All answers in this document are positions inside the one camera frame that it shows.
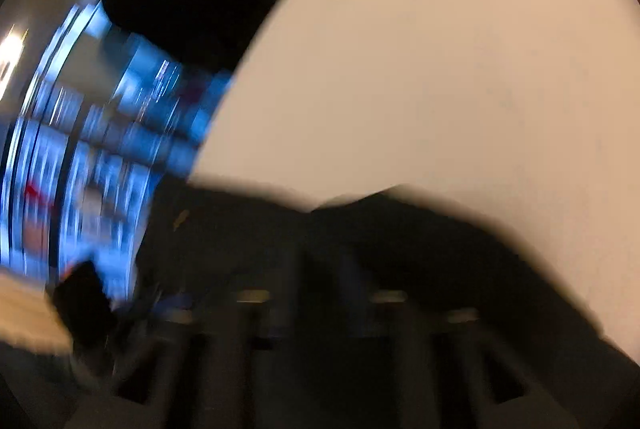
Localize dark cloth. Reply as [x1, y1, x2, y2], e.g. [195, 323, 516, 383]
[102, 0, 278, 72]

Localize dark pants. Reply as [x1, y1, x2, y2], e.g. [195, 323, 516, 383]
[135, 176, 640, 429]

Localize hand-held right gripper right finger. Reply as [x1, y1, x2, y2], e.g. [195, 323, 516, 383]
[340, 249, 536, 429]

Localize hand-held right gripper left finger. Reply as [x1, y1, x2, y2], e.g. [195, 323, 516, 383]
[112, 249, 313, 429]

